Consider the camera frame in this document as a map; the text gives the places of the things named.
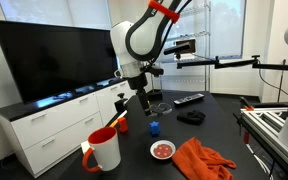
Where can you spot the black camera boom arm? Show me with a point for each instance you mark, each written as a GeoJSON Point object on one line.
{"type": "Point", "coordinates": [230, 62]}

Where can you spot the orange white flat stick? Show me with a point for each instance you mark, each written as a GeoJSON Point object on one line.
{"type": "Point", "coordinates": [117, 119]}

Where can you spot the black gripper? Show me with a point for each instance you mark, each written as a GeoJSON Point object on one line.
{"type": "Point", "coordinates": [138, 82]}

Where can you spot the orange block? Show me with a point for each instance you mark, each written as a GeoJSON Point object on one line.
{"type": "Point", "coordinates": [123, 125]}

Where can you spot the black cloth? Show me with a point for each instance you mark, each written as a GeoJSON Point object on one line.
{"type": "Point", "coordinates": [191, 117]}

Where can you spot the large black television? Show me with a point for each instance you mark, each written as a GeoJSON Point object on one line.
{"type": "Point", "coordinates": [57, 56]}

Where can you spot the clear safety glasses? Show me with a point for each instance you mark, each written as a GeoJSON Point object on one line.
{"type": "Point", "coordinates": [162, 108]}

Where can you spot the orange black clamp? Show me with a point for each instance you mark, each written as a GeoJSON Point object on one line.
{"type": "Point", "coordinates": [247, 105]}

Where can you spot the blue star block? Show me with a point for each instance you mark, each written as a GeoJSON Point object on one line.
{"type": "Point", "coordinates": [154, 128]}

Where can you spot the white roller blind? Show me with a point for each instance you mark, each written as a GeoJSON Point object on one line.
{"type": "Point", "coordinates": [57, 11]}

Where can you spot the white mug red interior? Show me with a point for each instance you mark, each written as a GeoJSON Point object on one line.
{"type": "Point", "coordinates": [106, 151]}

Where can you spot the black clamp knob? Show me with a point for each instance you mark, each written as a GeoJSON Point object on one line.
{"type": "Point", "coordinates": [120, 104]}

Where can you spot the black remote control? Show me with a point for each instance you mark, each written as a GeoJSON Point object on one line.
{"type": "Point", "coordinates": [189, 99]}

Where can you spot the small white plate red food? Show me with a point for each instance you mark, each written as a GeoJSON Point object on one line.
{"type": "Point", "coordinates": [162, 149]}

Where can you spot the white drawer cabinet black top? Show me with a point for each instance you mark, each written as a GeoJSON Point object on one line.
{"type": "Point", "coordinates": [60, 123]}

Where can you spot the orange cloth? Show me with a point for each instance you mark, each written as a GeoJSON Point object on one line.
{"type": "Point", "coordinates": [200, 160]}

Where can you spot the black stereo camera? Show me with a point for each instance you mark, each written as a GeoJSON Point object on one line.
{"type": "Point", "coordinates": [184, 46]}

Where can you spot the aluminium extrusion frame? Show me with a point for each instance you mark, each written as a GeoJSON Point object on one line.
{"type": "Point", "coordinates": [270, 130]}

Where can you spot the bright window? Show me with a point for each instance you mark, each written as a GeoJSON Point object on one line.
{"type": "Point", "coordinates": [227, 26]}

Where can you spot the white pad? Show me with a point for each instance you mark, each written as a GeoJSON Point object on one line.
{"type": "Point", "coordinates": [85, 147]}

